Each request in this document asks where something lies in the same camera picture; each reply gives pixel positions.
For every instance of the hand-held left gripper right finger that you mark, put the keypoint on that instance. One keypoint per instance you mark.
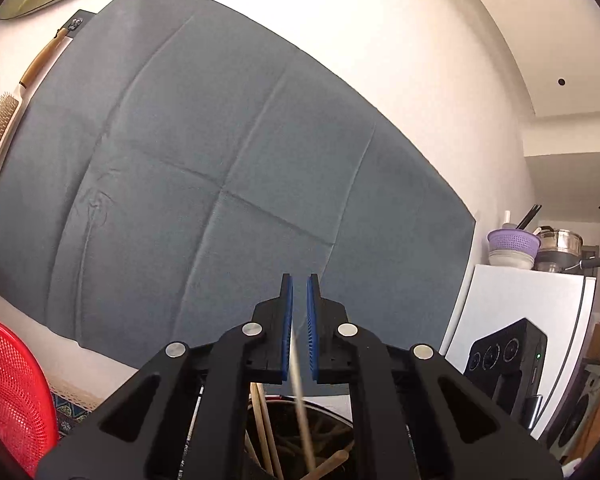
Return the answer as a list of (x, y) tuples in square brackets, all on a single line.
[(312, 330)]

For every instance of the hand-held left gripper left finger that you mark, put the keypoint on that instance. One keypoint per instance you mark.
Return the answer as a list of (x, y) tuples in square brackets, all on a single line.
[(286, 330)]

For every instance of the pale wooden chopstick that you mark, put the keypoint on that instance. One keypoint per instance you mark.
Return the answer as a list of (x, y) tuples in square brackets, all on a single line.
[(300, 410)]

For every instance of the black cylindrical utensil holder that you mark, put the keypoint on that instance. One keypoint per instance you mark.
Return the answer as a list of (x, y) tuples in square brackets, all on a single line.
[(327, 425)]

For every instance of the bunch of wooden chopsticks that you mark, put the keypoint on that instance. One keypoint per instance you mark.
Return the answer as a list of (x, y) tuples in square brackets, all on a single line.
[(267, 430)]

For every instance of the white fridge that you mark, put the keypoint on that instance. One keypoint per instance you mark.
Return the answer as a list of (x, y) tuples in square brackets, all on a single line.
[(480, 310)]

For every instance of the grey washing machine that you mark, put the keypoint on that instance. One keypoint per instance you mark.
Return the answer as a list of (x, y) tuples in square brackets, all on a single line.
[(580, 410)]

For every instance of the stack of white bowls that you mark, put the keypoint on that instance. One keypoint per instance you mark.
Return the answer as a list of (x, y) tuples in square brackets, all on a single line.
[(510, 261)]

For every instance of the purple plastic colander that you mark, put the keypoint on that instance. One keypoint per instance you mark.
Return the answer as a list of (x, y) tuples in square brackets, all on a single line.
[(512, 240)]

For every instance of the steel cooking pot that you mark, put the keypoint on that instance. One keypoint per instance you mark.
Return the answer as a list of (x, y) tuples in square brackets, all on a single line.
[(555, 247)]

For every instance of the black chopsticks in colander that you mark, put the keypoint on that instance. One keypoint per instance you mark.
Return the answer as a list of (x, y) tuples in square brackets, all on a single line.
[(529, 216)]

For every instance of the blue patterned tablecloth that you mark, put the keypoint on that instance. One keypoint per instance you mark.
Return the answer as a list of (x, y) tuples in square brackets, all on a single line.
[(67, 410)]

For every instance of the red plastic basket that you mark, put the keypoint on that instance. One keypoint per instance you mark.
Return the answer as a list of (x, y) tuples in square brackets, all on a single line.
[(15, 390)]

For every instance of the grey-blue wall cloth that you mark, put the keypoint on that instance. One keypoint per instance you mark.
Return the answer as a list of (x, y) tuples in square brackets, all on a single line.
[(205, 160)]

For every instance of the black wall hook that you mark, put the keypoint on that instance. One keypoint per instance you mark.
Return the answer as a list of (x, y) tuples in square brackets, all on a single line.
[(77, 22)]

